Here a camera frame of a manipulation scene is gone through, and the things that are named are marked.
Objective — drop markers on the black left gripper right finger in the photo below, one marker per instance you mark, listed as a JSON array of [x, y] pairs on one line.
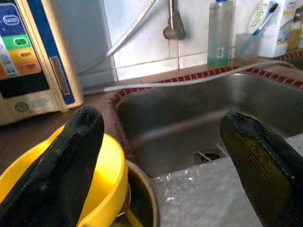
[[265, 170]]

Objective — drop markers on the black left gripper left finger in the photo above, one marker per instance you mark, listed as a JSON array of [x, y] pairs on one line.
[[54, 170]]

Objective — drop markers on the yellow plastic bowl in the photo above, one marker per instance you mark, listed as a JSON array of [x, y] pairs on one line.
[[106, 177]]

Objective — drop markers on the clear bubble wrap sheet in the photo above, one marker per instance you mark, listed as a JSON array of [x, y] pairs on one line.
[[201, 194]]

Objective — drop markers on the shallow steel bowl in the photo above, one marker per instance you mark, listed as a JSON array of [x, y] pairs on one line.
[[142, 196]]

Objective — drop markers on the cream and black water ionizer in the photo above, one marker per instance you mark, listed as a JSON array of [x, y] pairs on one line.
[[35, 71]]

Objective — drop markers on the steel sink basin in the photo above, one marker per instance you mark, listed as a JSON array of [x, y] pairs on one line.
[[180, 113]]

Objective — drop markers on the clear plastic cup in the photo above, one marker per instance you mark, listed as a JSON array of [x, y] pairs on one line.
[[246, 49]]

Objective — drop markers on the white printed carton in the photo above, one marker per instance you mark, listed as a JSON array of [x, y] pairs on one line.
[[277, 42]]

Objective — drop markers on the clear bottle with blue cap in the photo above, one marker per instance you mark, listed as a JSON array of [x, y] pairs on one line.
[[219, 35]]

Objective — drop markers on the blue and white toothbrush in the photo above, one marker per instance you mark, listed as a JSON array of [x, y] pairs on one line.
[[265, 21]]

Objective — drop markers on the white toothpaste tube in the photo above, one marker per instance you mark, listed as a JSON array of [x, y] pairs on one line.
[[255, 17]]

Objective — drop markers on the steel tap pipe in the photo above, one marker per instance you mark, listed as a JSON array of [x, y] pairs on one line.
[[174, 28]]

